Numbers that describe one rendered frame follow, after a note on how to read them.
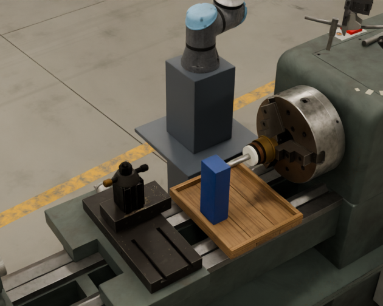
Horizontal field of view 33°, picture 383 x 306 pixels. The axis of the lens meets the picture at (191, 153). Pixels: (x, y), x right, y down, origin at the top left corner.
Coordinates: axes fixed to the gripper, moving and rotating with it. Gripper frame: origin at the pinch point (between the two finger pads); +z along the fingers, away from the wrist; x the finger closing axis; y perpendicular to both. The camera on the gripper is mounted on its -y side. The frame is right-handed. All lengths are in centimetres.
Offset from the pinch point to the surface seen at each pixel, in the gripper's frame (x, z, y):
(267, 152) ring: -33.7, 30.3, -13.8
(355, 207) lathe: -23, 54, 18
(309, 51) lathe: 9.0, 14.6, -10.6
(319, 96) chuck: -16.1, 16.4, -2.3
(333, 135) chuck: -25.1, 24.3, 5.2
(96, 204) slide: -63, 45, -62
